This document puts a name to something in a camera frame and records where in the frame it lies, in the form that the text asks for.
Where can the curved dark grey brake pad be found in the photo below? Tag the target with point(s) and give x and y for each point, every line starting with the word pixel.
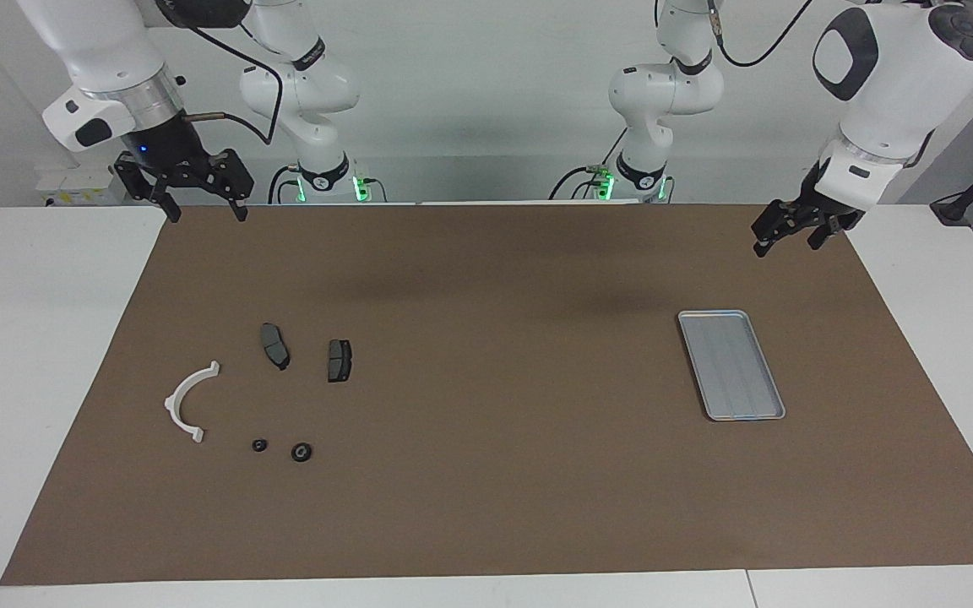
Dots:
pixel 274 344

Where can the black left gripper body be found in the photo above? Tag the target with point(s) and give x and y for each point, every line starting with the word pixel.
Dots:
pixel 820 207

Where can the silver metal tray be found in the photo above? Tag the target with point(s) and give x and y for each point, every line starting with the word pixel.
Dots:
pixel 736 371

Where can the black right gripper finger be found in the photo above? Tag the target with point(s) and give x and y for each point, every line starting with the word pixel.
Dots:
pixel 171 207
pixel 237 190

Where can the white box with yellow labels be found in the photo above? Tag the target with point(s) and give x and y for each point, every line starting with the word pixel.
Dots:
pixel 73 181

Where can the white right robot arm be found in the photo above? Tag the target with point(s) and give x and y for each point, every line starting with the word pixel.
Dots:
pixel 98 42

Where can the large black bearing gear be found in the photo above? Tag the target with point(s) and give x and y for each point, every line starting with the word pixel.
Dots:
pixel 301 452

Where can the white curved plastic bracket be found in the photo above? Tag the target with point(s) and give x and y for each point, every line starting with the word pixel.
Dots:
pixel 172 405

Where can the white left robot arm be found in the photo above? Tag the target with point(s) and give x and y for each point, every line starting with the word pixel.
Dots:
pixel 892 76

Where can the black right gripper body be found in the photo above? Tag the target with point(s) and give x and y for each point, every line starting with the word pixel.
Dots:
pixel 167 148

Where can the brown table mat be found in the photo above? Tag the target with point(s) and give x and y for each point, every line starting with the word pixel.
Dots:
pixel 486 473

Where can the rectangular dark grey brake pad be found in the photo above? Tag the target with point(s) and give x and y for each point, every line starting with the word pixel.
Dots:
pixel 339 361

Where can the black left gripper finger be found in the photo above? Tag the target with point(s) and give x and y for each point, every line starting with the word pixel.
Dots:
pixel 769 235
pixel 820 235

